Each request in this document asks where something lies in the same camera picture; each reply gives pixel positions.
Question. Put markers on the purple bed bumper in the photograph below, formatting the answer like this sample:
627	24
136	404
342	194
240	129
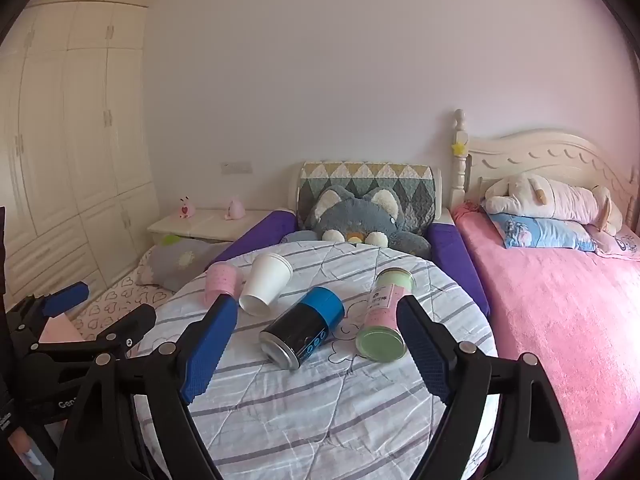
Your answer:
449	253
268	232

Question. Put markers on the striped white quilt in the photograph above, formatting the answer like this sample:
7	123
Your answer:
338	416

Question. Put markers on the black and blue tin can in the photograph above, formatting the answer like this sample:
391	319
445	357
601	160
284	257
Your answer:
298	332

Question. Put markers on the cream nightstand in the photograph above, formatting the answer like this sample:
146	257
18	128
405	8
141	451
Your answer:
206	224

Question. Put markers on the wall outlet plate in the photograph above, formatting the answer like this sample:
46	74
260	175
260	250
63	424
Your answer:
229	168

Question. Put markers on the pink fleece blanket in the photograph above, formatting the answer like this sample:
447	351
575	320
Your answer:
579	313

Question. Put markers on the cream wooden headboard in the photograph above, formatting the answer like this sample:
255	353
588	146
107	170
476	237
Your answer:
555	154

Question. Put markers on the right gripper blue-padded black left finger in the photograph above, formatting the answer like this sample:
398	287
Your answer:
170	378

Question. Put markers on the small pink plastic cup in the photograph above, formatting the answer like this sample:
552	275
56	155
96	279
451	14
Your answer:
221	278

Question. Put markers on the pink rabbit plush toy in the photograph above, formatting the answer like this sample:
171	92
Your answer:
535	196

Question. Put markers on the yellow star sticker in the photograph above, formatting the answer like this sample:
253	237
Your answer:
459	149

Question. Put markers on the pink bug figurine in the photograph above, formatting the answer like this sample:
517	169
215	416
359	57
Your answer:
186	210

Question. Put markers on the heart pattern sheet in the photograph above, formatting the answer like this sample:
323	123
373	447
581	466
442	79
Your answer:
124	296

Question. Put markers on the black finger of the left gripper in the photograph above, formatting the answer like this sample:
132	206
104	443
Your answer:
127	327

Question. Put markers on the blue cartoon pillow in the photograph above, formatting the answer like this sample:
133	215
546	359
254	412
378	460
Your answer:
525	232

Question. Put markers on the purple bed bumper left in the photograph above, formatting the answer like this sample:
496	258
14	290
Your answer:
268	232

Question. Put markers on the grey flower cushion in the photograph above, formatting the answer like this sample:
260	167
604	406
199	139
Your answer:
176	261

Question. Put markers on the cream wardrobe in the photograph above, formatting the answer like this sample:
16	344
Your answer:
76	181

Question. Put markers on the patchwork diamond cushion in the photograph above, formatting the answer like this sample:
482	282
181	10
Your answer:
418	187

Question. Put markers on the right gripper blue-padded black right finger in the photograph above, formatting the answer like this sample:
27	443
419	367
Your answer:
530	439

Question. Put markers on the pink embroidered pillow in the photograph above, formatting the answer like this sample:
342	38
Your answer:
625	245

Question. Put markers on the pink bird figurine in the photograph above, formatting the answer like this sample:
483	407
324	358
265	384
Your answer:
235	210

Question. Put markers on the purple bed bumper right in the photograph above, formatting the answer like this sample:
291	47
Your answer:
449	253

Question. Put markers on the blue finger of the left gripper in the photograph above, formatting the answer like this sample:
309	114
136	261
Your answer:
65	299

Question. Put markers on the grey cat plush toy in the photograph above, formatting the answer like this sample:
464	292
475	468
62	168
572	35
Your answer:
375	219

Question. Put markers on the white paper cup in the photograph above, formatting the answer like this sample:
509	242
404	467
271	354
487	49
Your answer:
269	275

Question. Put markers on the pink and green canister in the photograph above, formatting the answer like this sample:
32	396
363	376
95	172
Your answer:
379	338

